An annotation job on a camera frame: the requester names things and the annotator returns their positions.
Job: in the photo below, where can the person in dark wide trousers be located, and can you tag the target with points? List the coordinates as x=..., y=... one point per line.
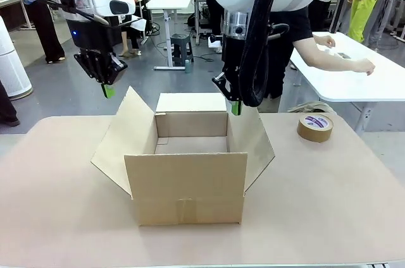
x=47, y=34

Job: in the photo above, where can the crumpled brown paper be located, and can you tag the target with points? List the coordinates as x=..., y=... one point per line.
x=311, y=108

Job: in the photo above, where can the grey plastic step stool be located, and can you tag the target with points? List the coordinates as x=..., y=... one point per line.
x=182, y=46

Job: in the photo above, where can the person's left hand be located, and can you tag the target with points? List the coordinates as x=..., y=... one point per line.
x=326, y=41

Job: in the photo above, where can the white rounded side table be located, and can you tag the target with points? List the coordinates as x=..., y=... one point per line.
x=360, y=84

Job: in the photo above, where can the small dark flat object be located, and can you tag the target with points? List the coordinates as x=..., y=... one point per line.
x=344, y=55

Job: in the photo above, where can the brown cardboard box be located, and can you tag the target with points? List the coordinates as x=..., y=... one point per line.
x=186, y=182

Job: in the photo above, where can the white cylindrical air purifier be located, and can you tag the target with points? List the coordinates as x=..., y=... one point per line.
x=12, y=69

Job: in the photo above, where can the dark vertical post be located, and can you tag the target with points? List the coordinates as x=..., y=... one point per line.
x=340, y=5

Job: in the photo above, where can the white standing desk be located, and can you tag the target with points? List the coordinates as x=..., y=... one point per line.
x=171, y=2

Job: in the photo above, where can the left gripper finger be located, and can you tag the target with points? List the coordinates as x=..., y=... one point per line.
x=115, y=70
x=93, y=65

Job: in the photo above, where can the person in black polo shirt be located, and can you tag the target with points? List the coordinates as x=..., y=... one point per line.
x=292, y=59

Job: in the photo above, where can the person's right hand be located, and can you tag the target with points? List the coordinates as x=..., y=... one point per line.
x=366, y=67

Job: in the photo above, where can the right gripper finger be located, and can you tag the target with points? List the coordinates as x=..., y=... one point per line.
x=228, y=86
x=239, y=108

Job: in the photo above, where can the person's right forearm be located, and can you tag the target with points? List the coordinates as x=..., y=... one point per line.
x=338, y=61

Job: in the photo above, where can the person's left forearm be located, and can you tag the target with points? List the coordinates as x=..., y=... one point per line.
x=314, y=40

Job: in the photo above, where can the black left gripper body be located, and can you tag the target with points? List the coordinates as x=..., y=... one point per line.
x=90, y=37

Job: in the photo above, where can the person in white shirt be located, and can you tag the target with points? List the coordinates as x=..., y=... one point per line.
x=322, y=9

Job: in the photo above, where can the brown packing tape roll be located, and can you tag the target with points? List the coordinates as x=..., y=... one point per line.
x=315, y=129

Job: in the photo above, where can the person in lime green trousers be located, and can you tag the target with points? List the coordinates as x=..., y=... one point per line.
x=360, y=12

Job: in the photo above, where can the teal drink bottle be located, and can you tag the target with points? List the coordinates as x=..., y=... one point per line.
x=188, y=66

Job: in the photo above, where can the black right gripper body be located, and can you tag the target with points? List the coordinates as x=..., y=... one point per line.
x=232, y=54

